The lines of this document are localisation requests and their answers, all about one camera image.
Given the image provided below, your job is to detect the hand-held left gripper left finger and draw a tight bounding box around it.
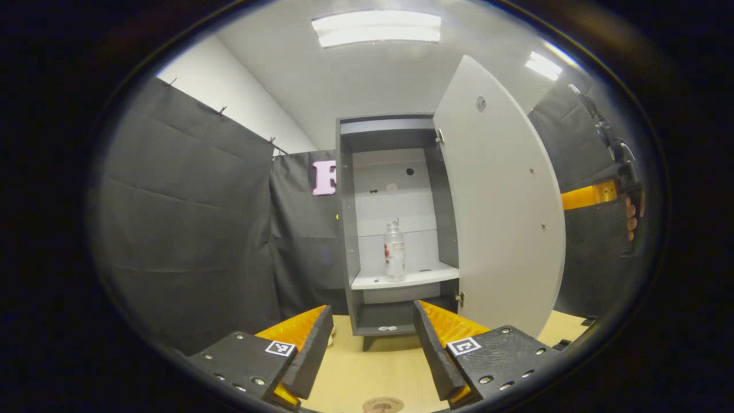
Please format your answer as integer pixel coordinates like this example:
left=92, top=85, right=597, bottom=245
left=189, top=304, right=334, bottom=409

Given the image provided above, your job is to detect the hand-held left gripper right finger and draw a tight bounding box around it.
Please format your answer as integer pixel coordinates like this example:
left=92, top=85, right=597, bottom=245
left=413, top=299, right=565, bottom=409

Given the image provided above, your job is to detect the light grey cabinet door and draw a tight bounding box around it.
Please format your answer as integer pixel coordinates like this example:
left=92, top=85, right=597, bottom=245
left=433, top=54, right=567, bottom=339

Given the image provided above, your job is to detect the clear plastic bottle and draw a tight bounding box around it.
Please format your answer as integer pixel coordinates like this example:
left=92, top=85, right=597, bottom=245
left=383, top=218, right=407, bottom=283

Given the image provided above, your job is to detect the white cabinet shelf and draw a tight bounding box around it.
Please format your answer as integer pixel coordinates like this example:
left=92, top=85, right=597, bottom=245
left=351, top=261, right=459, bottom=290

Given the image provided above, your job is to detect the black backdrop cloth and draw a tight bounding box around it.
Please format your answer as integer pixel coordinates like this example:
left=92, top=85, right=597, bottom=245
left=92, top=75, right=646, bottom=356

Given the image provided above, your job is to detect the large ceiling light panel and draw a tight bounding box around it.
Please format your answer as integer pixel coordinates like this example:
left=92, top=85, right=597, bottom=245
left=311, top=10, right=442, bottom=48

